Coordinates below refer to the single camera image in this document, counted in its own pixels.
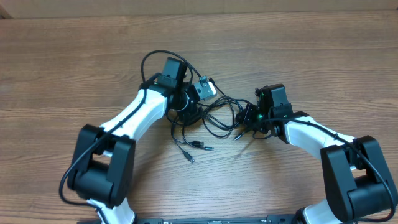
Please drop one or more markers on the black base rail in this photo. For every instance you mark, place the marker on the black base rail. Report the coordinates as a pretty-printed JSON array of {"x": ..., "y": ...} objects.
[{"x": 214, "y": 221}]

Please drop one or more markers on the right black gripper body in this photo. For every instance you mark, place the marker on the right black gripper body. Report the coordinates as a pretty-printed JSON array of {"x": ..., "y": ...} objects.
[{"x": 254, "y": 119}]

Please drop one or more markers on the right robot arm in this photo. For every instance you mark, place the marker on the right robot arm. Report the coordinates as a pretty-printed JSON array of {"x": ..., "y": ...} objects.
[{"x": 357, "y": 181}]

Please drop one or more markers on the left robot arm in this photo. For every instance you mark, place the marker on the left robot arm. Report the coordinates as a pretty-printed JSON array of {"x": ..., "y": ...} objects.
[{"x": 103, "y": 161}]

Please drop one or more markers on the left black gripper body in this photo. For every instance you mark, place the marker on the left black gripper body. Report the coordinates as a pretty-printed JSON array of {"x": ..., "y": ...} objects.
[{"x": 189, "y": 111}]

